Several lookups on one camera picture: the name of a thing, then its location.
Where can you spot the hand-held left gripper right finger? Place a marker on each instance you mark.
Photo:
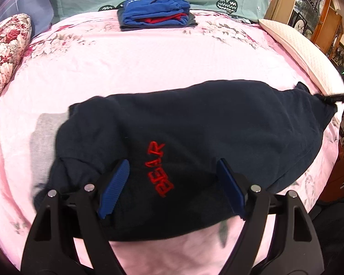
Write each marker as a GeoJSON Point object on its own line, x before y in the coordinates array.
{"type": "Point", "coordinates": [230, 184]}

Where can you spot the wooden display cabinet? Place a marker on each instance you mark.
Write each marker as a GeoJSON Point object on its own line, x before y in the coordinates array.
{"type": "Point", "coordinates": [326, 20]}

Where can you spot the folded blue and red clothes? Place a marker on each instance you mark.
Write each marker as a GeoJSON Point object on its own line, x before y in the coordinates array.
{"type": "Point", "coordinates": [152, 8]}

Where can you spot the pink floral bed sheet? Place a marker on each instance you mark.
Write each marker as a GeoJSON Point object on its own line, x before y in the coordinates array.
{"type": "Point", "coordinates": [126, 63]}

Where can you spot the red floral pillow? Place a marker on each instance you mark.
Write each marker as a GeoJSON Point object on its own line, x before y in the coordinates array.
{"type": "Point", "coordinates": [5, 48]}

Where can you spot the white textured pillow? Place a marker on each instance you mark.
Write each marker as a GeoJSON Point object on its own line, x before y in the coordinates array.
{"type": "Point", "coordinates": [298, 45]}

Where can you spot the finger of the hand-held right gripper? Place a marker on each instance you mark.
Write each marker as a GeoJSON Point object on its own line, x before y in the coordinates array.
{"type": "Point", "coordinates": [334, 97]}

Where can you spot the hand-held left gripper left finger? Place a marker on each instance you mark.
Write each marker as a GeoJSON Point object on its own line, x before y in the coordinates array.
{"type": "Point", "coordinates": [116, 184]}

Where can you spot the navy shirt red BEAR text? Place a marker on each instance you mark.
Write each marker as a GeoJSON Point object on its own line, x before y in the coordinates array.
{"type": "Point", "coordinates": [195, 120]}

